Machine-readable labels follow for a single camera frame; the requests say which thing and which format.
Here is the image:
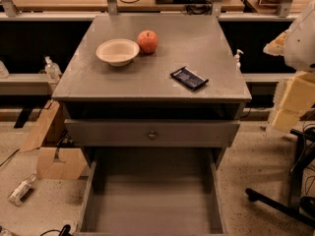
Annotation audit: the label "white pump bottle right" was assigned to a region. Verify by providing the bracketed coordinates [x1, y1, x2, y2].
[234, 49, 244, 69]

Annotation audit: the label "white paper bowl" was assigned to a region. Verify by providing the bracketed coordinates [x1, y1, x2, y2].
[95, 38, 140, 67]

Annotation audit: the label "brass drawer knob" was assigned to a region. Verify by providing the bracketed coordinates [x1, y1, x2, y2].
[148, 131, 158, 140]

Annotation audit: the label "grey drawer cabinet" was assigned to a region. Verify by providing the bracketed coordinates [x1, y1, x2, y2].
[53, 14, 251, 162]

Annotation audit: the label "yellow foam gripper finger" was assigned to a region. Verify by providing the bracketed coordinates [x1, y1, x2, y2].
[271, 72, 315, 132]
[263, 31, 286, 56]

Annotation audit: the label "grey top drawer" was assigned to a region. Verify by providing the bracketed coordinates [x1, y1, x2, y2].
[65, 119, 240, 148]

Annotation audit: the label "clear bottle on floor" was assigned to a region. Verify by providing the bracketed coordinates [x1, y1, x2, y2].
[8, 173, 36, 206]

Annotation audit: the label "brown cardboard box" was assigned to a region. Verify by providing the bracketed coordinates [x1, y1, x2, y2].
[20, 100, 88, 180]

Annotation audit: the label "black chair base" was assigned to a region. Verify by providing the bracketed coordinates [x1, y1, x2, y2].
[245, 128, 315, 228]

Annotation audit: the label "dark blue rxbar wrapper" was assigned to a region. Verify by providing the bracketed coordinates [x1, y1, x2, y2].
[170, 67, 209, 91]

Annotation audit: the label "open grey middle drawer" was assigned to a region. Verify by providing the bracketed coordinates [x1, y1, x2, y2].
[75, 147, 228, 236]

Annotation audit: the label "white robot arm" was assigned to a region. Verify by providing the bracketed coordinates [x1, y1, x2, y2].
[263, 1, 315, 132]

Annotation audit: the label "red apple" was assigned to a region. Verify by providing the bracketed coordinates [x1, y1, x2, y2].
[138, 30, 158, 54]

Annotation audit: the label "clear sanitizer bottle left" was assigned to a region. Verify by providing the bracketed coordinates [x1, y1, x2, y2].
[45, 56, 62, 82]

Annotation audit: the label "wooden workbench with rail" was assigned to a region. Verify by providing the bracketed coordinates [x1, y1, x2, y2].
[0, 0, 314, 18]

